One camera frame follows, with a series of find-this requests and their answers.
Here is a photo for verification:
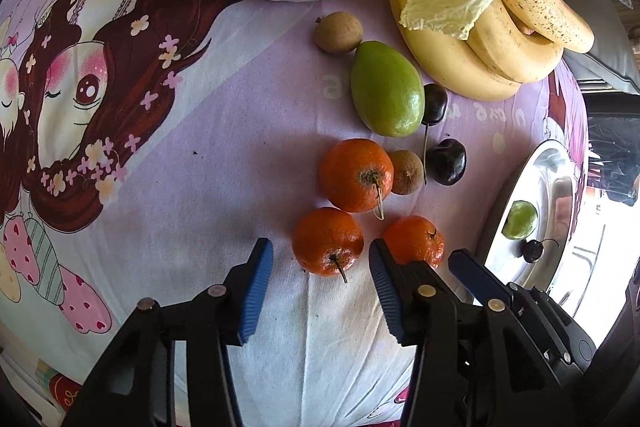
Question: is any orange tangerine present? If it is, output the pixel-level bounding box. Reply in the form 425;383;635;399
318;139;394;219
383;216;445;269
292;207;364;284

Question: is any dark cherry in bowl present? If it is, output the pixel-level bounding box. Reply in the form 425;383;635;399
520;237;559;263

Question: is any green fruit in bowl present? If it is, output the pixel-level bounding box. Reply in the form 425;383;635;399
501;200;538;241

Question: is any brown longan near oranges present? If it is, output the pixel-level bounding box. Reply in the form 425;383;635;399
388;150;424;195

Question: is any orange tangerine top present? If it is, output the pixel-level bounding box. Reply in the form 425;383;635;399
318;139;394;219

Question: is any dark cherry lower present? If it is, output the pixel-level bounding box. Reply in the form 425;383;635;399
424;138;466;186

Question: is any stainless steel bowl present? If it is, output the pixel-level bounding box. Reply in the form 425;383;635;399
476;140;577;291

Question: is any dark cherry upper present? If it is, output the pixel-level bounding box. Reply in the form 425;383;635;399
422;83;448;126

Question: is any green mango on cloth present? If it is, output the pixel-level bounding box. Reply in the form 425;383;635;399
349;41;425;138

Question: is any cartoon print tablecloth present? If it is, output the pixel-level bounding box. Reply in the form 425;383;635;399
0;0;591;427

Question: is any bottom yellow banana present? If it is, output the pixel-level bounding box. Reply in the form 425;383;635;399
390;0;521;102

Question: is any red printed cloth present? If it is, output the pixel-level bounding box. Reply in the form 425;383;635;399
48;373;81;413

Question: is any middle yellow banana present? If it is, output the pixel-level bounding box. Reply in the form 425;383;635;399
466;0;564;83

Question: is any brown longan near cabbage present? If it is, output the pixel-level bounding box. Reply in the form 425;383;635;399
314;11;363;54

